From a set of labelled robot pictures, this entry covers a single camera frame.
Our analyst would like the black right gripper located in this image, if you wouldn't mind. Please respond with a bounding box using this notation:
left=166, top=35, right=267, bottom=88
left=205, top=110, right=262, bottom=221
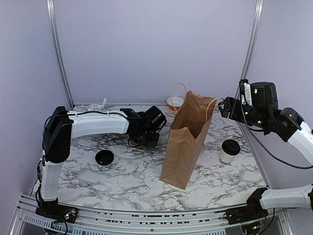
left=219, top=96, right=269, bottom=130

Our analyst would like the brown paper takeout bag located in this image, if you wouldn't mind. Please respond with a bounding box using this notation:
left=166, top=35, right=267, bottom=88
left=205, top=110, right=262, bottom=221
left=160, top=90, right=224, bottom=190

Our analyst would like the black plastic cup lid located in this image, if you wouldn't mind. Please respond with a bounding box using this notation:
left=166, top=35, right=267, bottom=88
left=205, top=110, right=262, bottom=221
left=95, top=150, right=114, bottom=166

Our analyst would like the single white paper cup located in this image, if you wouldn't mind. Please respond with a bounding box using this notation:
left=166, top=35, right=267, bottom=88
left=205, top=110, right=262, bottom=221
left=218, top=150, right=237, bottom=165

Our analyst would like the brown cardboard cup carrier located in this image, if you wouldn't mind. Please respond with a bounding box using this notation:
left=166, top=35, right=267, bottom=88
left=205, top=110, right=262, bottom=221
left=129, top=140, right=157, bottom=149

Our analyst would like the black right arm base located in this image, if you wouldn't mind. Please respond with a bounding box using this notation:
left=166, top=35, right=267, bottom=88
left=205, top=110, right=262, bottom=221
left=223, top=188, right=268, bottom=225

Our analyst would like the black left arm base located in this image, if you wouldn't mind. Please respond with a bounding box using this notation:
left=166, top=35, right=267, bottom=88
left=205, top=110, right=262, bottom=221
left=35, top=195, right=78, bottom=223

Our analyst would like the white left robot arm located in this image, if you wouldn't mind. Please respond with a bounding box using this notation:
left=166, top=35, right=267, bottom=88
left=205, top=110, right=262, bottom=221
left=39, top=106, right=167, bottom=218

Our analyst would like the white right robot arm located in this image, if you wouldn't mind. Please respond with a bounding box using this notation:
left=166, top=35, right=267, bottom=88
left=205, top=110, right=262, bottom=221
left=219, top=79, right=313, bottom=219

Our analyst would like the orange white bowl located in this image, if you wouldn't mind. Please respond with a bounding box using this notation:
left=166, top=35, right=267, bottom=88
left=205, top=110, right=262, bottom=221
left=166, top=96, right=184, bottom=112

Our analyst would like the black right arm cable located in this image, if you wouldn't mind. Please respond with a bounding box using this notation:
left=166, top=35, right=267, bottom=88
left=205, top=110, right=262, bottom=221
left=244, top=122, right=313, bottom=169

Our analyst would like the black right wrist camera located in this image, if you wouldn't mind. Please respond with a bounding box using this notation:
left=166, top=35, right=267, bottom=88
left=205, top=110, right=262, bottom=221
left=239, top=79, right=252, bottom=106

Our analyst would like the right rear aluminium post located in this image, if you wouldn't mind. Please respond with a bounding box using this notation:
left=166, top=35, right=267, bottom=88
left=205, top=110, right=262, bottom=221
left=235, top=0, right=265, bottom=96

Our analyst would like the aluminium post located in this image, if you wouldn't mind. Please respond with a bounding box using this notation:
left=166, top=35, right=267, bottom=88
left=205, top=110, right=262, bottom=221
left=235, top=0, right=265, bottom=96
left=46, top=0, right=75, bottom=109

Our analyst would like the front aluminium frame rail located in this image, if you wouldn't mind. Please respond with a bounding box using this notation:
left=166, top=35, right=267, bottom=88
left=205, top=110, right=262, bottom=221
left=9, top=195, right=294, bottom=235

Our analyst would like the left rear aluminium post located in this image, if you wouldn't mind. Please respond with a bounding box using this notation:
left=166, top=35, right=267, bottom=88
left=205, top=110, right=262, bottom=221
left=46, top=0, right=75, bottom=109

